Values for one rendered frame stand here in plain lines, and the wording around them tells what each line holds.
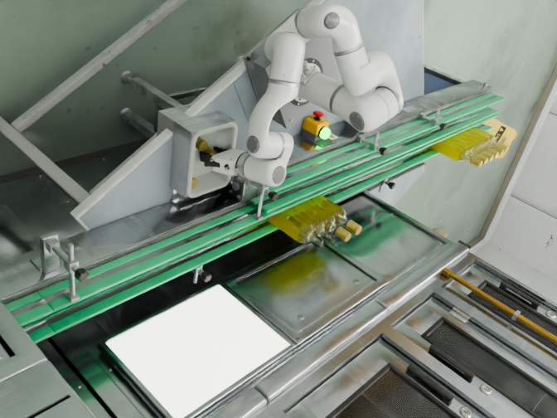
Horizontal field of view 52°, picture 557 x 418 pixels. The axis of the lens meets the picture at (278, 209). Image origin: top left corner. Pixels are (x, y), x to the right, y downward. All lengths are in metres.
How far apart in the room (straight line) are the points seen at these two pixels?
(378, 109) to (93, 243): 0.87
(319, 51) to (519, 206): 6.46
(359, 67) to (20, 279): 1.03
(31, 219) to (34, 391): 1.09
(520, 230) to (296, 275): 6.48
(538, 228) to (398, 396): 6.54
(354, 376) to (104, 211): 0.85
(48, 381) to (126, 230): 0.69
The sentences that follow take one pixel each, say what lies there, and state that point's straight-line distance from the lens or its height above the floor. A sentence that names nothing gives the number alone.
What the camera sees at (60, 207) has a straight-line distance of 2.14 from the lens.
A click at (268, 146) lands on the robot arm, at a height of 1.06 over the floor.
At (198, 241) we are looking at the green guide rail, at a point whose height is 0.95.
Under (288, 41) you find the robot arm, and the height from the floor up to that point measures 0.99.
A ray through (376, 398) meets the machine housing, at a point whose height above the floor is 1.56.
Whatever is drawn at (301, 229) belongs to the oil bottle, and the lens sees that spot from 1.83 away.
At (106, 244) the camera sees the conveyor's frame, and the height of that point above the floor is 0.84.
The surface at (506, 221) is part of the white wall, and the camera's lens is 8.23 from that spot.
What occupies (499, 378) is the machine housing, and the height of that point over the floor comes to 1.76.
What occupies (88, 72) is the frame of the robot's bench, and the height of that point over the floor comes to 0.20.
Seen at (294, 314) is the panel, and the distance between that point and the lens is 1.74.
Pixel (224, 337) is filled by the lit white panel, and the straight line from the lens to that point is 1.63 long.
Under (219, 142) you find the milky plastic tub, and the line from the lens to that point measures 1.78.
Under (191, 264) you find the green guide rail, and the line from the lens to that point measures 1.71.
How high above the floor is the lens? 1.92
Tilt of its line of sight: 31 degrees down
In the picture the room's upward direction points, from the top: 124 degrees clockwise
